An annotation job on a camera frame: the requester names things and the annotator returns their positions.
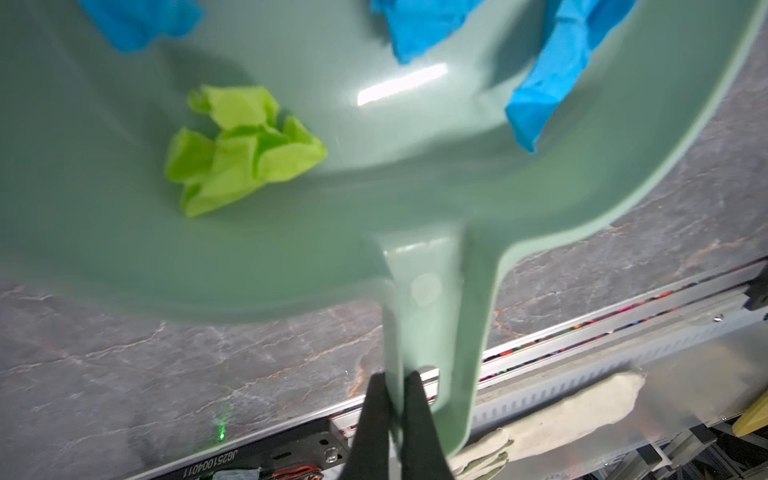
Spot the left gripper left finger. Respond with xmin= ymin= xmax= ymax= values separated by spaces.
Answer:
xmin=339 ymin=373 xmax=392 ymax=480

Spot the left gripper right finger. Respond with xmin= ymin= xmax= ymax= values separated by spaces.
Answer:
xmin=400 ymin=371 xmax=454 ymax=480

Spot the mint green dustpan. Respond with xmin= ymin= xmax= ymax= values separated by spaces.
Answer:
xmin=1 ymin=1 xmax=767 ymax=454

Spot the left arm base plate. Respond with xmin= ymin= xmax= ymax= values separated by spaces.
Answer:
xmin=150 ymin=419 xmax=349 ymax=479

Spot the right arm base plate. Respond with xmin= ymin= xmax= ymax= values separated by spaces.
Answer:
xmin=744 ymin=278 xmax=768 ymax=311

